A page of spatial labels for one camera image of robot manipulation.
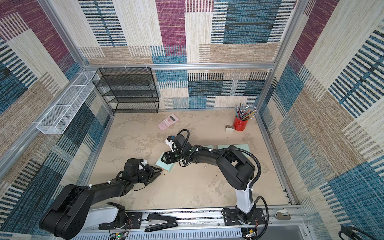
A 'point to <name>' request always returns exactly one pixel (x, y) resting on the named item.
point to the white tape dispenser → (229, 128)
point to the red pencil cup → (239, 124)
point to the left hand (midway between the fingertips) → (163, 170)
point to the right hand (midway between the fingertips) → (168, 159)
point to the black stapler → (172, 221)
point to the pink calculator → (170, 120)
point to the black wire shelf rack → (129, 90)
